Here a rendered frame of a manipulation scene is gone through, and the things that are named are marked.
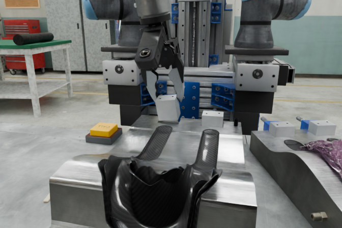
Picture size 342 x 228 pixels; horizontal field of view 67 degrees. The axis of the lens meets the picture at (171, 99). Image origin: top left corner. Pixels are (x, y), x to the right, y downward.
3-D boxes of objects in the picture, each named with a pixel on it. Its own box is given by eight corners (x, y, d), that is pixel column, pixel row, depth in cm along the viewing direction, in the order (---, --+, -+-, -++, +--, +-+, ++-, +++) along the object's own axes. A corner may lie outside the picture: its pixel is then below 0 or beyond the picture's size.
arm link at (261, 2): (234, 21, 105) (236, -15, 101) (263, 21, 108) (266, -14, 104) (250, 21, 93) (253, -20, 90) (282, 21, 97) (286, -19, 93)
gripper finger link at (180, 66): (189, 79, 62) (175, 45, 59) (189, 81, 61) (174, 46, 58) (172, 85, 63) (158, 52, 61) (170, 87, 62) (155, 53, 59)
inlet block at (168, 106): (169, 100, 76) (166, 83, 74) (186, 98, 75) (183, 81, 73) (158, 120, 64) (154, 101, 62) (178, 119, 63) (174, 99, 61)
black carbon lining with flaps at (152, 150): (157, 132, 63) (156, 95, 61) (223, 138, 60) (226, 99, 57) (80, 247, 31) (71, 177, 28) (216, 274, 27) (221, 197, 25)
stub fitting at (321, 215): (320, 217, 41) (308, 218, 40) (322, 208, 40) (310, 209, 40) (326, 224, 39) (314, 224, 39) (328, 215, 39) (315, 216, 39)
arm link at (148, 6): (163, -7, 53) (126, -1, 55) (167, 16, 54) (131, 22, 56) (171, -8, 59) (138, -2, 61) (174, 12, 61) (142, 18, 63)
